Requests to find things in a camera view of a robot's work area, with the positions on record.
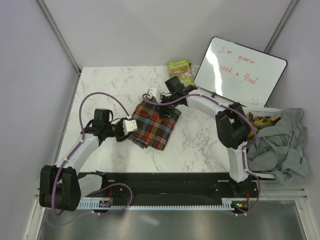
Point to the grey crumpled shirt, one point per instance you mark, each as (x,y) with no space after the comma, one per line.
(278,150)

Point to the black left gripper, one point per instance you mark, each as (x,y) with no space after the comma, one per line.
(122,137)

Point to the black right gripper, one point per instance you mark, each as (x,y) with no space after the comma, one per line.
(165,111)

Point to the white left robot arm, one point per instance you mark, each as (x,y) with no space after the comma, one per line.
(61,188)

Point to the white plastic laundry basket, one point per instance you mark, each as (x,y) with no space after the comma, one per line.
(263,112)

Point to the red brown plaid shirt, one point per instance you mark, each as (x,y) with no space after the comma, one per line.
(152,130)

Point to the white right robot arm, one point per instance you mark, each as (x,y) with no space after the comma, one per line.
(231,124)

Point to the black framed whiteboard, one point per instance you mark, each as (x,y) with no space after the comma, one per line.
(239,73)

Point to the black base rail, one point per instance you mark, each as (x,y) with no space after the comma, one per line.
(187,188)

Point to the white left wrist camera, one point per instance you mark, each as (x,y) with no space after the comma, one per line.
(129,125)

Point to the white slotted cable duct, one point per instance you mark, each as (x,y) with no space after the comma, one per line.
(104,204)

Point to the green treehouse paperback book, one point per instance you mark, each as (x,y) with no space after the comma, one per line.
(181,69)

